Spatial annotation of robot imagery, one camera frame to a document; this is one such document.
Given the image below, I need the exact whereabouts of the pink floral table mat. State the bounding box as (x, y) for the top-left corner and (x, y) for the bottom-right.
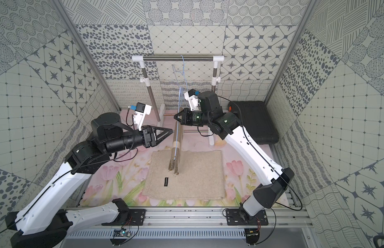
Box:
(80, 126), (260, 207)

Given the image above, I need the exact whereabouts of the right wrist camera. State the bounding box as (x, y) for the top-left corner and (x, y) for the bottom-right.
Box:
(184, 89), (199, 111)

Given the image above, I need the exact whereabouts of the right controller board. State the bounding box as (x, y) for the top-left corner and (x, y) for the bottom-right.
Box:
(244, 228), (260, 246)

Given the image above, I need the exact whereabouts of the aluminium mounting rail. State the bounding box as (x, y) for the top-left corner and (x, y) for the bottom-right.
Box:
(70, 207), (313, 241)

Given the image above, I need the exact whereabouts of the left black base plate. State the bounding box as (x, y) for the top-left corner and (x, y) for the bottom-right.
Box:
(102, 209), (146, 226)

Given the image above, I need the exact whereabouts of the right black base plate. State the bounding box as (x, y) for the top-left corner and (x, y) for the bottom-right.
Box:
(222, 208), (268, 226)

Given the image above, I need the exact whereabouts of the green circuit board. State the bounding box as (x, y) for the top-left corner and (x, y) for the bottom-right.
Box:
(113, 228), (132, 239)

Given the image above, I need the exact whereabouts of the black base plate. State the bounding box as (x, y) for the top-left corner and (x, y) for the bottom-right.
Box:
(102, 209), (146, 226)
(222, 208), (268, 226)

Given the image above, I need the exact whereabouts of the black plastic tool case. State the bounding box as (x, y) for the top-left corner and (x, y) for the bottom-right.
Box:
(228, 101), (279, 145)

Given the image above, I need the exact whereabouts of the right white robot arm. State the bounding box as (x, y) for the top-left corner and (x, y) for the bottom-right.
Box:
(174, 89), (294, 221)

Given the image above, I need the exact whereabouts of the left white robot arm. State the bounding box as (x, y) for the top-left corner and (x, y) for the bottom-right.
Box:
(5, 113), (173, 248)

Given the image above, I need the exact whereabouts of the beige scarf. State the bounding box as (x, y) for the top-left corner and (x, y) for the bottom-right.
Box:
(142, 150), (226, 200)

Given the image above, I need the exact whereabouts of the white steel clothes rack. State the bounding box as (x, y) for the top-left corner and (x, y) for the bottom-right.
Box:
(131, 55), (225, 146)

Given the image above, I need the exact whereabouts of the brown plaid scarf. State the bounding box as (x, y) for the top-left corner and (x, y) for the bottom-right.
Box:
(168, 122), (183, 175)

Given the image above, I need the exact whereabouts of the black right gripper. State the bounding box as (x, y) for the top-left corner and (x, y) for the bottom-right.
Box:
(173, 107), (212, 126)

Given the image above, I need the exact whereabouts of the blue wire hanger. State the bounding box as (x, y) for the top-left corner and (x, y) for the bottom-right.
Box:
(179, 55), (190, 94)
(172, 65), (183, 160)

